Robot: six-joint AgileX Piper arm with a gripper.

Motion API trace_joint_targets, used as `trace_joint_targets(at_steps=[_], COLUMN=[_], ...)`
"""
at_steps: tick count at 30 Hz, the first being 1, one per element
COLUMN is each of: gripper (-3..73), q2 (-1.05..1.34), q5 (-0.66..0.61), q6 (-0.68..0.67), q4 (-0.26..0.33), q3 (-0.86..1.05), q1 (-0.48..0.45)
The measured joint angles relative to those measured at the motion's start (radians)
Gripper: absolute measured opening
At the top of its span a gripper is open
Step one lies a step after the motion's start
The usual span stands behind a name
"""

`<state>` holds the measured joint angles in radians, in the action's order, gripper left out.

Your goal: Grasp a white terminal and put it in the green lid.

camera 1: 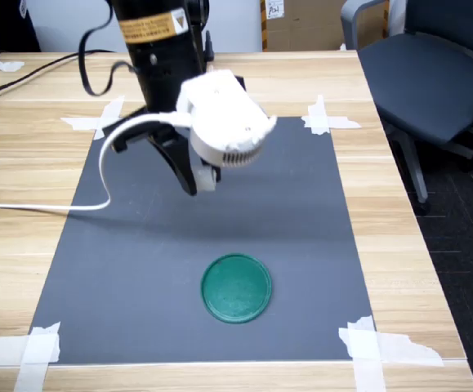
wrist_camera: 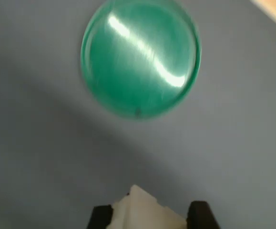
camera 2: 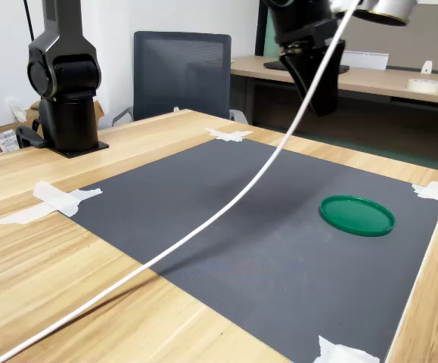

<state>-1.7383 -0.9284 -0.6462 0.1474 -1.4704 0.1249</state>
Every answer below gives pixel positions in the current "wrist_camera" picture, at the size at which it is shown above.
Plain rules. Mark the small white plastic terminal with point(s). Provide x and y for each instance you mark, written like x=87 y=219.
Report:
x=142 y=210

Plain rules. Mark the round green lid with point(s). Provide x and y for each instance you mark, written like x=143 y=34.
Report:
x=140 y=59

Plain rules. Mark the dark grey mat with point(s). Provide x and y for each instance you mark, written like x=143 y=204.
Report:
x=44 y=143

